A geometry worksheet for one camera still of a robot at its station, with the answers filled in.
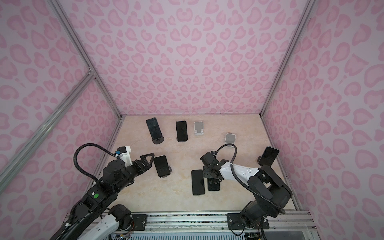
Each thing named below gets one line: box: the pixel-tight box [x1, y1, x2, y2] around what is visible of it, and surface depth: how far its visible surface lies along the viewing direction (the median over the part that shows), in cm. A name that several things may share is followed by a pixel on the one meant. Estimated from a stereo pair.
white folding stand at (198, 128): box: [194, 121, 204, 136], surface depth 109 cm
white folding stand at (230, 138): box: [223, 133, 236, 149], surface depth 100 cm
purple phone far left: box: [145, 117, 163, 140], surface depth 100 cm
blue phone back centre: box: [175, 120, 188, 142], surface depth 101 cm
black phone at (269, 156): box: [258, 146, 280, 167], surface depth 85 cm
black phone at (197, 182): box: [191, 169, 205, 195], surface depth 90 cm
